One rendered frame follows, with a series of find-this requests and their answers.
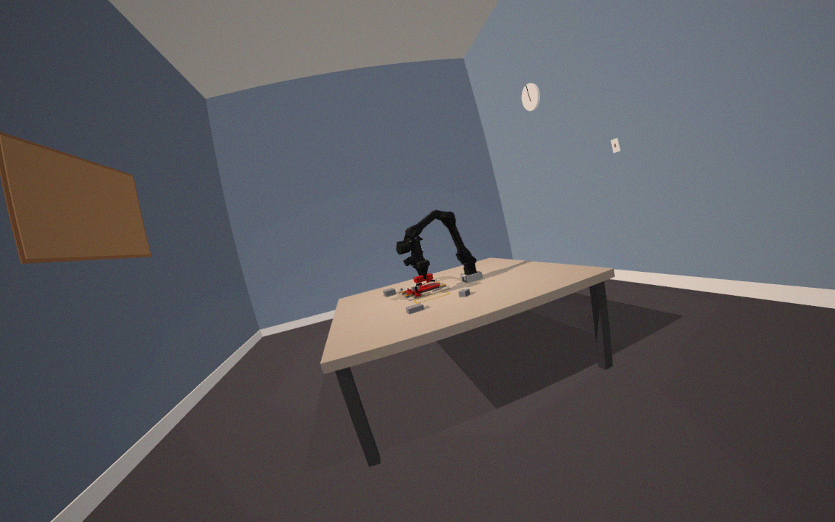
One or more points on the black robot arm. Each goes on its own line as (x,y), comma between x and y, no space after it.
(449,220)

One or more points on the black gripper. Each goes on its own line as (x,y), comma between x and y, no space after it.
(421,265)

